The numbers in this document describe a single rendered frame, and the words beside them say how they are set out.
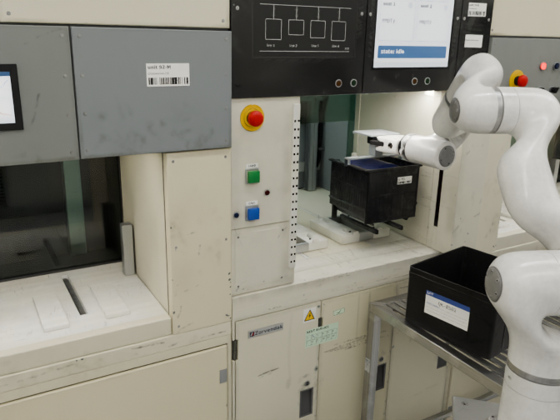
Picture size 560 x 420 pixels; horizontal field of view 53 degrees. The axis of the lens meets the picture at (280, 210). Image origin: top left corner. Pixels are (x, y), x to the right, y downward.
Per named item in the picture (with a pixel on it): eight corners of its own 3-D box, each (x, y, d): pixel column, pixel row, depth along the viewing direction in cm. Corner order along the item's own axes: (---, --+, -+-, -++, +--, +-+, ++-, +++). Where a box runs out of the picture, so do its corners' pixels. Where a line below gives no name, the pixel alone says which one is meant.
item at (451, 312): (402, 320, 166) (407, 265, 161) (457, 295, 183) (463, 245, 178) (488, 361, 146) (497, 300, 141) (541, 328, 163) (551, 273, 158)
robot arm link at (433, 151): (424, 128, 171) (402, 142, 168) (457, 134, 160) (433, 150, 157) (430, 152, 175) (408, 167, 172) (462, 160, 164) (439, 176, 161)
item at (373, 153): (360, 237, 181) (367, 139, 172) (324, 220, 198) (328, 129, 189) (417, 227, 193) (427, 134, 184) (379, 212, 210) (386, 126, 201)
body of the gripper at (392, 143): (396, 160, 172) (373, 153, 181) (422, 157, 177) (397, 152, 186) (398, 136, 170) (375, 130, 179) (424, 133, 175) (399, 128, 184)
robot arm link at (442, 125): (482, 66, 148) (442, 129, 175) (438, 92, 143) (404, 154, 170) (507, 89, 145) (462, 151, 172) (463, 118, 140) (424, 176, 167)
